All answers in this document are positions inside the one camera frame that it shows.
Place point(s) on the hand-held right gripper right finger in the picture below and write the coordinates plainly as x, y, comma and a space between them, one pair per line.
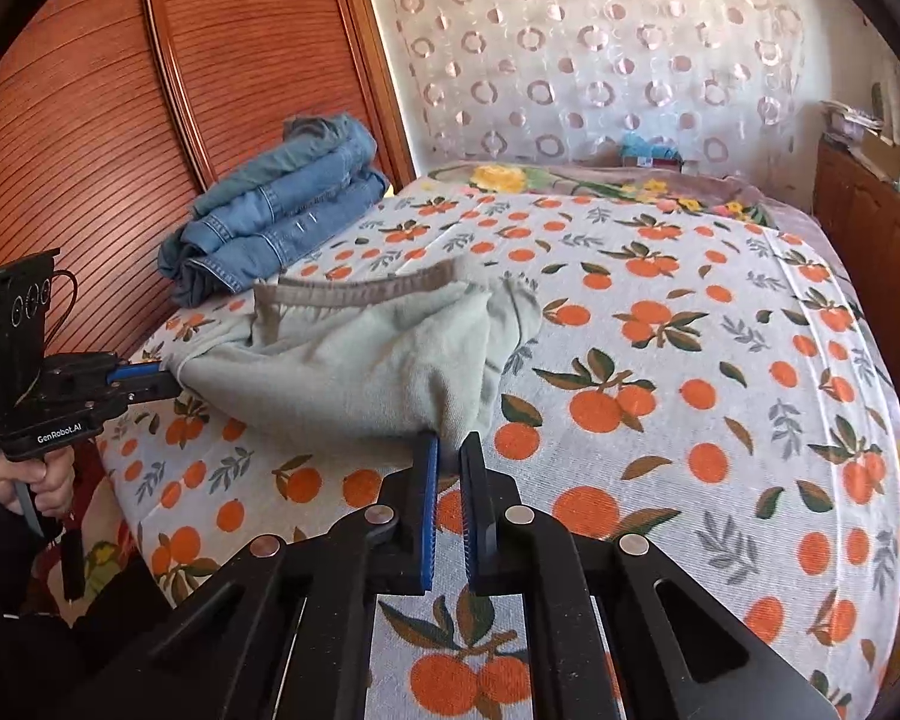
468, 540

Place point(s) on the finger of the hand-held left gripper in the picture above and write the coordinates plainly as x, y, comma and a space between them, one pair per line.
150, 390
136, 370

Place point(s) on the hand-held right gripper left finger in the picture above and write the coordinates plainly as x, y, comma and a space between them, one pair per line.
430, 517

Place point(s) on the grey-green pants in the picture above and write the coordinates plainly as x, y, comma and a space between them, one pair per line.
360, 360

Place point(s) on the person's left hand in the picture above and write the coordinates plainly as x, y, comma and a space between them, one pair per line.
49, 487

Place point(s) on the blue denim jeans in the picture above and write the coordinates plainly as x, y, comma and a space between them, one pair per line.
277, 217

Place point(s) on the orange fruit print bedsheet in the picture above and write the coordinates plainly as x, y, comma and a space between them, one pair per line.
720, 405

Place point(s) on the red-brown wooden wardrobe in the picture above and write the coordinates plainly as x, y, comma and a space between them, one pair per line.
195, 75

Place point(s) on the pink floral blanket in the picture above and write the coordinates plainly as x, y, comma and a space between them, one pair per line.
615, 180

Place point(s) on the cardboard box with blue packets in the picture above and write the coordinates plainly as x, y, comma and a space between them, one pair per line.
649, 151

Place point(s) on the sheer curtain with pink circles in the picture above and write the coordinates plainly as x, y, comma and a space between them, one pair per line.
592, 52

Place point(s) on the brown wooden sideboard cabinet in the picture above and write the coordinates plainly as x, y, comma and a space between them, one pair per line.
870, 240

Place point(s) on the stack of papers and packets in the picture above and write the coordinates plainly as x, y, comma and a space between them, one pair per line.
847, 124

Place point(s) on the open cardboard box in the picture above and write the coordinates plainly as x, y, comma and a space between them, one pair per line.
889, 157

